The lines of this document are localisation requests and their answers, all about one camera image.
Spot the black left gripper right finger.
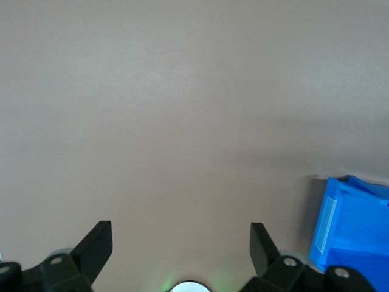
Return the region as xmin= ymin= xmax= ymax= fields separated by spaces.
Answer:
xmin=241 ymin=223 xmax=328 ymax=292

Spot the brown table mat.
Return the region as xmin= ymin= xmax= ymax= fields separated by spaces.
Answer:
xmin=0 ymin=0 xmax=389 ymax=292

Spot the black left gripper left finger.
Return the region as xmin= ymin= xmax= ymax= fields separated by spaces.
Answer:
xmin=21 ymin=220 xmax=114 ymax=292

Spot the blue plastic storage bin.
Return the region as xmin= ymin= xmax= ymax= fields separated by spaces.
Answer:
xmin=308 ymin=175 xmax=389 ymax=292

